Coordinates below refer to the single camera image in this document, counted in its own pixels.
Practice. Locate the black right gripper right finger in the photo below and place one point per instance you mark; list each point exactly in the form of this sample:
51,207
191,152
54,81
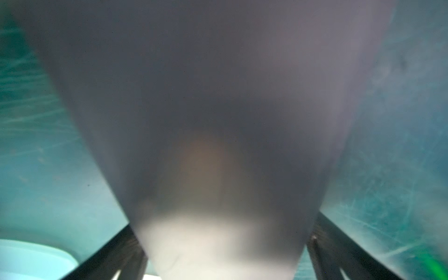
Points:
333,253

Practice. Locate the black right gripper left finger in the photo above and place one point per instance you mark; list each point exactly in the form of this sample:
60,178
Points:
123,254

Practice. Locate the dark grey pencil case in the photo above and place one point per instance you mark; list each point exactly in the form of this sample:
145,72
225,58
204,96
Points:
215,123

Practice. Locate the white rounded pencil case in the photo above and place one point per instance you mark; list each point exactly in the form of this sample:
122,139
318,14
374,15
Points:
22,260

